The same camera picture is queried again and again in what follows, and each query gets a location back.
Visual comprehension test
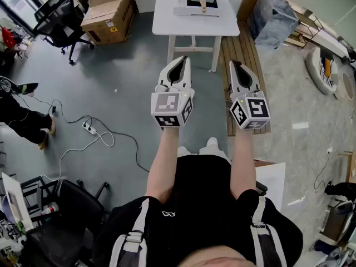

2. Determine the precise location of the person's grey harness strap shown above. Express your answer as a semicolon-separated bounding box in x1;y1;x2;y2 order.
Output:
109;197;151;267
250;195;288;267

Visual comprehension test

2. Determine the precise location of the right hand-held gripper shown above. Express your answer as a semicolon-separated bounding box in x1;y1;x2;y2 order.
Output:
229;60;272;130

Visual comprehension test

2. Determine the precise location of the large cardboard box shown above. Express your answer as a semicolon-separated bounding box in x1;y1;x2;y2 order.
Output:
80;0;137;46

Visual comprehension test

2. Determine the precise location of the red cloth item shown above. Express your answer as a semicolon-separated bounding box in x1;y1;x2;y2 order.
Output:
1;26;16;48

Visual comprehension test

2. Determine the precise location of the thin black cable white plug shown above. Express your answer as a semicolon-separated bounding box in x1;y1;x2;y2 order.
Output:
314;147;334;191

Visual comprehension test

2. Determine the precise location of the white floor cable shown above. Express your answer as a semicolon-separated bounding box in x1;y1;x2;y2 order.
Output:
41;131;115;182

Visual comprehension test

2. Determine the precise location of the black mesh office chair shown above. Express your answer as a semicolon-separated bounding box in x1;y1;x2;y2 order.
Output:
33;0;95;66

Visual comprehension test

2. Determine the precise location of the white power strip with cable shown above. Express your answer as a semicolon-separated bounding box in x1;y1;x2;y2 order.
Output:
16;93;151;174

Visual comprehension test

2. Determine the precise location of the person's right grey harness strap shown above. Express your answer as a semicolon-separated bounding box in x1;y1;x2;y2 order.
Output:
250;195;288;267

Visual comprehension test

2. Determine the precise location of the metal frame rack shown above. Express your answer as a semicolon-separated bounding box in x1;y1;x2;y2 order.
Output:
283;0;356;63

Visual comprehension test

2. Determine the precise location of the round wooden disc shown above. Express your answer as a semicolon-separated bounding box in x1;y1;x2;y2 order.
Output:
338;71;355;100

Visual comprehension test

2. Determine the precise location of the cluttered white desk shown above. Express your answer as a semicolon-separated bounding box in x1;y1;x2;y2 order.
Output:
0;172;34;233

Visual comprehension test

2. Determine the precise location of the white table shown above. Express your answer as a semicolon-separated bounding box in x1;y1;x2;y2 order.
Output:
152;0;240;73

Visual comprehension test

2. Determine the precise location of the person's left grey harness strap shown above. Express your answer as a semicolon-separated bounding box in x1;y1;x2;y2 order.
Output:
109;197;151;267

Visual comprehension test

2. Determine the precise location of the black padded office chair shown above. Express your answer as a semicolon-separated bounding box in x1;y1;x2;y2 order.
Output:
21;179;111;267

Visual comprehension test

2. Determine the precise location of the person's face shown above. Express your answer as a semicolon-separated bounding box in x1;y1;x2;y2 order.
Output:
177;246;251;267

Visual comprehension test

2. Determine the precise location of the white flat board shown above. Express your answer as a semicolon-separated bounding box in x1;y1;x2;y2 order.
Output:
254;162;286;212

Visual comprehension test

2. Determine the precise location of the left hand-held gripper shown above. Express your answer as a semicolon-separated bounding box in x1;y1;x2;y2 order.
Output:
151;56;195;128

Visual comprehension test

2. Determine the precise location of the black bag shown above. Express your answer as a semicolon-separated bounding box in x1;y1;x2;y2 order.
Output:
324;181;356;202

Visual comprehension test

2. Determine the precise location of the wooden slatted platform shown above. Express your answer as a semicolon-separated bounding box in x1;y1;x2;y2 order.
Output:
219;21;272;137

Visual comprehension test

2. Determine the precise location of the grey plastic wrapped bundle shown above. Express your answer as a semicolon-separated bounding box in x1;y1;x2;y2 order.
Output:
250;0;301;50

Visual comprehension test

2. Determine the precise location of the grey round pet bed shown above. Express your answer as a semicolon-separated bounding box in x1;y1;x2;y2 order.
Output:
305;47;340;96

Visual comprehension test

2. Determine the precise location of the person's black shirt torso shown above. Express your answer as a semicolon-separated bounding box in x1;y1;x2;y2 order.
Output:
93;154;304;267

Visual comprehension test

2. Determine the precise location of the person's left forearm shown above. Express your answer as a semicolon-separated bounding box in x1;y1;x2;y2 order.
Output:
145;126;180;205

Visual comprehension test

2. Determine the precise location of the person's right leg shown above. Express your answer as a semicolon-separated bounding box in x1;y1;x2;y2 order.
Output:
199;137;231;164

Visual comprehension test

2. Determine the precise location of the person's right forearm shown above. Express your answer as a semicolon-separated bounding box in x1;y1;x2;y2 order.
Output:
230;127;258;200

